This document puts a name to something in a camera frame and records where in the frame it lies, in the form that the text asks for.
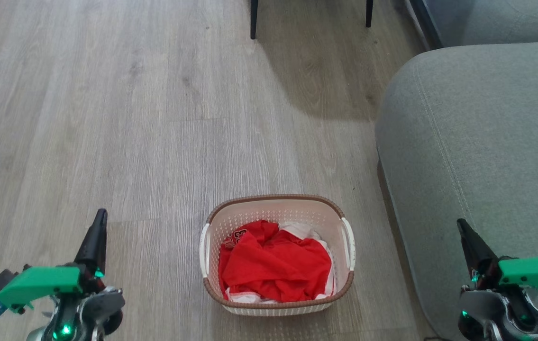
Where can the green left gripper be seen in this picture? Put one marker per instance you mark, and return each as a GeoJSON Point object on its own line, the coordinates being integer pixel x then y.
{"type": "Point", "coordinates": [39, 282]}

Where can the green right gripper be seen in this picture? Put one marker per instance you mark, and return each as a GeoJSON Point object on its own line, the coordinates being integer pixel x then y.
{"type": "Point", "coordinates": [534, 274]}

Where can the white laundry basket brown rim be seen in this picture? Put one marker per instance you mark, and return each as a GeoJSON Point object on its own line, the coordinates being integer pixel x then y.
{"type": "Point", "coordinates": [276, 208]}

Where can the grey fabric sofa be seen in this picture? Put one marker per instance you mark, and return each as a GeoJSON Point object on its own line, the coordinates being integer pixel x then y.
{"type": "Point", "coordinates": [482, 142]}

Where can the red garment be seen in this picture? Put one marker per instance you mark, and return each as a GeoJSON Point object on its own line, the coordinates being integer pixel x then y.
{"type": "Point", "coordinates": [271, 265]}

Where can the white garment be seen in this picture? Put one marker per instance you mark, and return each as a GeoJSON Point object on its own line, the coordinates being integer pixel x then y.
{"type": "Point", "coordinates": [300, 228]}

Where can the grey sofa section dark base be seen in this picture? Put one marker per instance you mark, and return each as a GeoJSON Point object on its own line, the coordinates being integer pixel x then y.
{"type": "Point", "coordinates": [501, 19]}

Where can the black chair leg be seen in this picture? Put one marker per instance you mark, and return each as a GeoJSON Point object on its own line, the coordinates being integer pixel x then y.
{"type": "Point", "coordinates": [369, 12]}
{"type": "Point", "coordinates": [253, 19]}

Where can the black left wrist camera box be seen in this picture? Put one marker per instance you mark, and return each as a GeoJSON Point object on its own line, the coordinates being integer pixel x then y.
{"type": "Point", "coordinates": [1, 279]}

